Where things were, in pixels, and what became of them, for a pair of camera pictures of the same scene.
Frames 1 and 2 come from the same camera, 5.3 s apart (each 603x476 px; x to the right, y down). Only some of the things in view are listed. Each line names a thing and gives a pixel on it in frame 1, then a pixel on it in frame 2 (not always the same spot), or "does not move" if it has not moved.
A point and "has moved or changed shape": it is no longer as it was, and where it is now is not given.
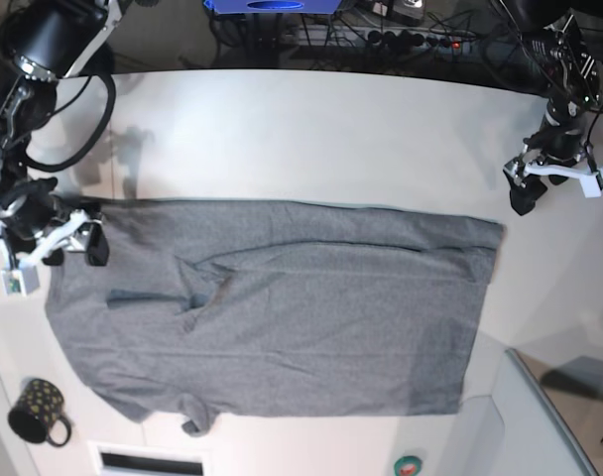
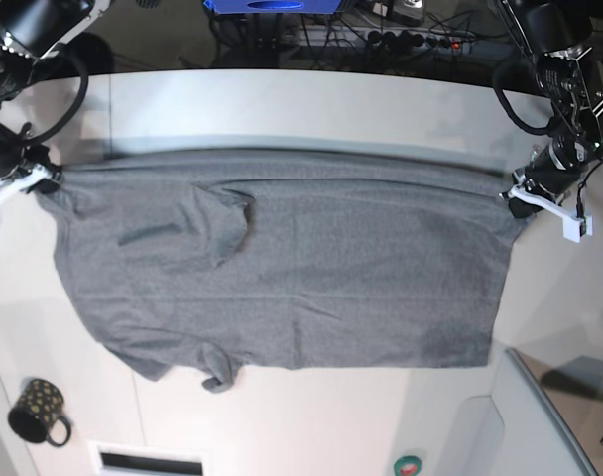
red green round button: (408, 465) does not move
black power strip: (402, 38) does not move
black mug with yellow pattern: (37, 416) does not move
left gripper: (42, 207) -> (19, 157)
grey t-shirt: (210, 309) has moved or changed shape
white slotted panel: (125, 458) does not move
